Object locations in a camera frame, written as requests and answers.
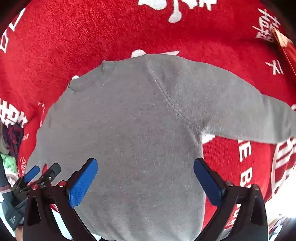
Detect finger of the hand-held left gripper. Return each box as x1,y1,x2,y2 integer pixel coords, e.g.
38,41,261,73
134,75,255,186
28,163,61,189
11,165,40,195

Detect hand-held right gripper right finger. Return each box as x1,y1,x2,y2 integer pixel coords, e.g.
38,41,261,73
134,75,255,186
194,158,269,241

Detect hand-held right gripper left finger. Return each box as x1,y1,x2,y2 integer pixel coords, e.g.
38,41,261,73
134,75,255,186
22,158,98,241

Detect grey sweater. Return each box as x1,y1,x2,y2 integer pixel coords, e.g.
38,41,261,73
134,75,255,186
26,54,296,241

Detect green patterned cloth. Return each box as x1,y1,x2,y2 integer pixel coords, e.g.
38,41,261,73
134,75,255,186
0,153,18,183

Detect dark plaid cloth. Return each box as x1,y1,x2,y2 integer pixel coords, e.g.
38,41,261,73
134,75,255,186
6,125,25,159

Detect colourful printed book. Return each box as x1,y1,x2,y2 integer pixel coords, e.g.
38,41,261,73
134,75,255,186
268,217,290,241

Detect red printed blanket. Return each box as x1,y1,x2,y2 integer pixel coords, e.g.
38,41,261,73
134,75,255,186
0,0,296,233

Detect red paper packet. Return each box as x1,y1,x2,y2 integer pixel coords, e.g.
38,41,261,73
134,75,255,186
272,28,296,78

